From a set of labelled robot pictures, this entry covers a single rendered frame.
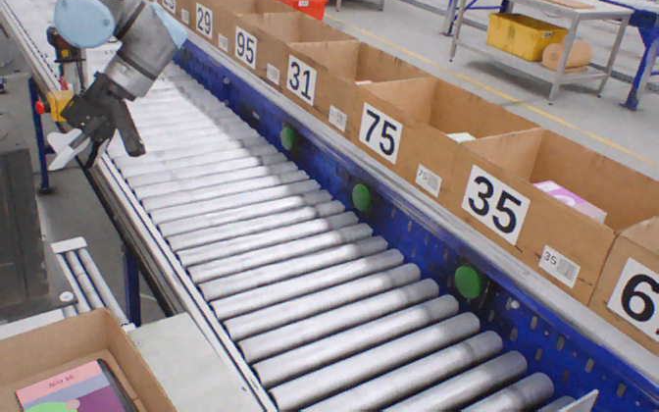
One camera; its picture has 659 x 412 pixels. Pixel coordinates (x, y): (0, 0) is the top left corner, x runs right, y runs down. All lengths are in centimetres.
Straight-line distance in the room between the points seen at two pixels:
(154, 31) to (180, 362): 61
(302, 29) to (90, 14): 144
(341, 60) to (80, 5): 117
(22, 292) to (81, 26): 52
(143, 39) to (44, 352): 58
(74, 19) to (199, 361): 62
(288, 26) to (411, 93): 79
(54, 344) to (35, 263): 20
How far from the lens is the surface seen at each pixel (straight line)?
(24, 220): 120
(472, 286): 130
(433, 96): 182
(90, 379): 108
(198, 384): 110
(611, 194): 149
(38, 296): 130
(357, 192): 155
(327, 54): 203
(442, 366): 120
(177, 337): 118
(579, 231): 120
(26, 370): 113
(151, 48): 121
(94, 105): 127
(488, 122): 168
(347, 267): 139
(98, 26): 107
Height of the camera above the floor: 155
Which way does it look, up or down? 28 degrees down
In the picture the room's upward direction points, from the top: 7 degrees clockwise
